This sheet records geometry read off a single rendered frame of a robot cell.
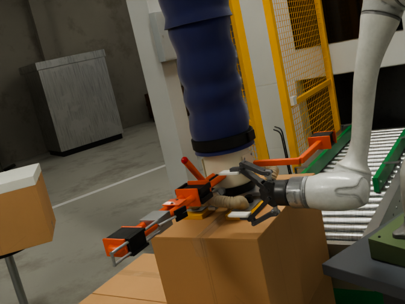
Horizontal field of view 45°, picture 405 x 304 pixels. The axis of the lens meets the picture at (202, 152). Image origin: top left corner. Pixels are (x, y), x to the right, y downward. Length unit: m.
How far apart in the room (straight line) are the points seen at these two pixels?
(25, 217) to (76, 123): 6.93
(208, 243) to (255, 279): 0.18
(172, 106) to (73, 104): 6.75
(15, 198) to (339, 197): 2.04
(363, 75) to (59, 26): 10.13
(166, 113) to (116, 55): 8.54
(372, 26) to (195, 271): 0.91
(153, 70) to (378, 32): 2.02
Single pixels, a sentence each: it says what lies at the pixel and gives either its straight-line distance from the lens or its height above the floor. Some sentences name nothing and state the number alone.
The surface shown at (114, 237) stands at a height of 1.10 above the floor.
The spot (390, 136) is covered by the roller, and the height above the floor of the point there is 0.55.
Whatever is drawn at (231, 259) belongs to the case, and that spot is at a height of 0.87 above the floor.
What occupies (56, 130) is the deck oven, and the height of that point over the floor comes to 0.53.
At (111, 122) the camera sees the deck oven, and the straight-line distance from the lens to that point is 10.09.
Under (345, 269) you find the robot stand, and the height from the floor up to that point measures 0.75.
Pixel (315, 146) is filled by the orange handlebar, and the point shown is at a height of 1.08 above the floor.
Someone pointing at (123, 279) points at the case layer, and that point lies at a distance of 2.41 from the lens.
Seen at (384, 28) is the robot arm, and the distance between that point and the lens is 1.34.
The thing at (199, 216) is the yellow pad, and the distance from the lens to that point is 1.71.
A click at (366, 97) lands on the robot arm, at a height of 1.30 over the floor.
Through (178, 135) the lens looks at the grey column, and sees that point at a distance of 3.15.
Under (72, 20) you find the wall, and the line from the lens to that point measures 11.34.
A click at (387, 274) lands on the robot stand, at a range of 1.61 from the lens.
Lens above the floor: 1.53
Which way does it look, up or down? 12 degrees down
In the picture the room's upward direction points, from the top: 12 degrees counter-clockwise
